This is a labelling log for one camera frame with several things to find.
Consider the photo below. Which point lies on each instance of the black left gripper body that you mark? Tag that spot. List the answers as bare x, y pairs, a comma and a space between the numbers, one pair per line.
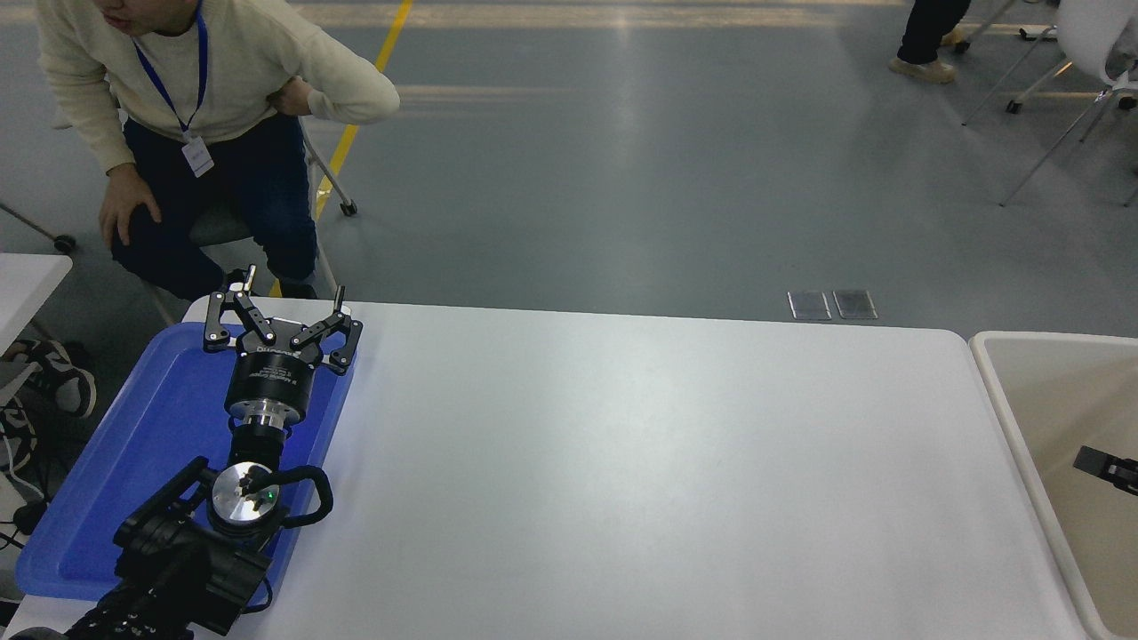
271, 378

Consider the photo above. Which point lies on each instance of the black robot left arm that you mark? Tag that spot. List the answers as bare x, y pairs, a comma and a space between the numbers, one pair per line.
169, 569

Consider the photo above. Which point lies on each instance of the seated person's right hand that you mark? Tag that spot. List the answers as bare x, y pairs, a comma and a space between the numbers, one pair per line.
129, 196

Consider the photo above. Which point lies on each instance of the seated person's left hand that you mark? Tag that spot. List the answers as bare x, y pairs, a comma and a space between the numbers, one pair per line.
293, 98

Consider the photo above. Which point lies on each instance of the large pale bin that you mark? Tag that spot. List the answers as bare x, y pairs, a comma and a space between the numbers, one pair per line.
1067, 400

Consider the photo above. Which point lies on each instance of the grey office chair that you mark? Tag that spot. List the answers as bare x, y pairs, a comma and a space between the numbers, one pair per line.
218, 229

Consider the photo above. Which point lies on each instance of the blue plastic tray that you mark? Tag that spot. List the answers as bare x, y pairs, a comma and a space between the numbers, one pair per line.
133, 444

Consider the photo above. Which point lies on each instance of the black and white sneaker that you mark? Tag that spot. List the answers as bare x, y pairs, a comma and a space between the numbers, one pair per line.
62, 378

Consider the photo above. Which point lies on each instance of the small white side table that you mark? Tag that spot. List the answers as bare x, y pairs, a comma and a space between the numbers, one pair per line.
27, 284

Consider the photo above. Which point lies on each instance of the chair leg with caster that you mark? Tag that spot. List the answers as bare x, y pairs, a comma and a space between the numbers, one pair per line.
40, 231

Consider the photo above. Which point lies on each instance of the seated person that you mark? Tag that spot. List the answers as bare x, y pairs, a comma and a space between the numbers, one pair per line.
240, 80

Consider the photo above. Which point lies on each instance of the metal floor plate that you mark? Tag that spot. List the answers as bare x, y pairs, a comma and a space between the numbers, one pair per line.
809, 305
855, 304

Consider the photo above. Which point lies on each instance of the white chair with metal legs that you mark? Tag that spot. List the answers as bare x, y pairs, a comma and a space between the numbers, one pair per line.
1089, 36

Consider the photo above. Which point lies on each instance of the standing person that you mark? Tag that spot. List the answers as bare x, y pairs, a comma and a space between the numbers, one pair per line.
929, 31

